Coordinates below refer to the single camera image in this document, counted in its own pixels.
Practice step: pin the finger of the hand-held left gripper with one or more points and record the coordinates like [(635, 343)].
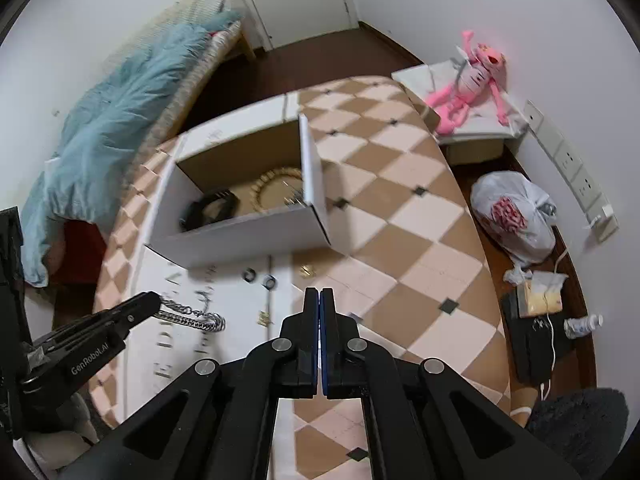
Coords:
[(125, 312)]

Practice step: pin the blue blanket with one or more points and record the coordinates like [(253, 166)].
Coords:
[(115, 110)]

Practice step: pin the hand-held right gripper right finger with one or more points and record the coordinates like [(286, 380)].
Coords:
[(327, 330)]

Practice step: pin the checkered tablecloth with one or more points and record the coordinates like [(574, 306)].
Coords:
[(400, 220)]

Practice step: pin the white wall socket strip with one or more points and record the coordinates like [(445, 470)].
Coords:
[(570, 160)]

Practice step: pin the white plastic bag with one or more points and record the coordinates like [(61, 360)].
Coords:
[(510, 215)]

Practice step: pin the dark furry stool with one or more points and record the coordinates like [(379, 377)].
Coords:
[(580, 425)]

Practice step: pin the pink plush toy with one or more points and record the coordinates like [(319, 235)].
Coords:
[(467, 87)]

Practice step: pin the white cardboard box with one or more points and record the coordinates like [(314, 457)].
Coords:
[(250, 235)]

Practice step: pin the woven bed mattress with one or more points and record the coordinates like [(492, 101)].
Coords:
[(200, 70)]

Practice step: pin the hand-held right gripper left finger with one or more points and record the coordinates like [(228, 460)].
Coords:
[(312, 330)]

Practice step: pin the white bottle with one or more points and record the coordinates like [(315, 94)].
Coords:
[(582, 325)]

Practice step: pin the black box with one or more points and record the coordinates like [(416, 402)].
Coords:
[(535, 350)]

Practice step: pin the small gold earring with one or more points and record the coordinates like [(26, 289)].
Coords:
[(305, 271)]

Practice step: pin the tissue pack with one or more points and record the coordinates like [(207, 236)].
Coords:
[(542, 297)]

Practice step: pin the tiny gold stud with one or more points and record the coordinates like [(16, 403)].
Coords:
[(263, 318)]

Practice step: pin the white printed cardboard sheet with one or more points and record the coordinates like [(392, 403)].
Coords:
[(235, 305)]

